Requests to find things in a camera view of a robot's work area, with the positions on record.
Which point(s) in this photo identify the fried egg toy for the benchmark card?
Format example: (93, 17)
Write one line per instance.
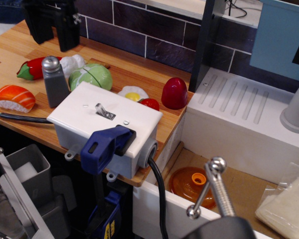
(133, 93)

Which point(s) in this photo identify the grey open bin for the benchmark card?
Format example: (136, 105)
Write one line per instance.
(33, 171)

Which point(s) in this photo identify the grey salt shaker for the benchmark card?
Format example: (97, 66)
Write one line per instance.
(55, 83)

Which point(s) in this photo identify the dark red egg toy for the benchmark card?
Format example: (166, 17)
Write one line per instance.
(174, 94)

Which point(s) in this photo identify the salmon sushi toy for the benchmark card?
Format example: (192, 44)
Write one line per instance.
(17, 98)

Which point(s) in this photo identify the clear bag of rice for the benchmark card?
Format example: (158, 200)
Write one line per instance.
(279, 207)

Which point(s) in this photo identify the orange plastic lid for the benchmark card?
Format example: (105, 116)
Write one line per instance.
(188, 182)

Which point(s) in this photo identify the dark grey vertical post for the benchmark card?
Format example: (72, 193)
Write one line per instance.
(213, 12)

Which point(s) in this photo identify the light blue cabinet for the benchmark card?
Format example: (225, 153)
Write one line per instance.
(276, 46)

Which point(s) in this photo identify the white dish drying rack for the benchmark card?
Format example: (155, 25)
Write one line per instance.
(239, 120)

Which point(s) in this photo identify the red chili pepper toy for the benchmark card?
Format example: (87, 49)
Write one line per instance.
(31, 70)

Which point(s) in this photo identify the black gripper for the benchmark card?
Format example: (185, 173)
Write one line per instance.
(39, 22)

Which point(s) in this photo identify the white electrical switch box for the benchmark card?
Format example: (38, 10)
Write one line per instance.
(75, 120)

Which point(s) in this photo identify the blue bar clamp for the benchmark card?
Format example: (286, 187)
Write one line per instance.
(105, 220)

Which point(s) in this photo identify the chrome faucet handle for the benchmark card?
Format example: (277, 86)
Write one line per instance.
(214, 169)

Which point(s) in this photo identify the green cabbage toy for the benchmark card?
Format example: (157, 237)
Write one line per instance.
(95, 74)

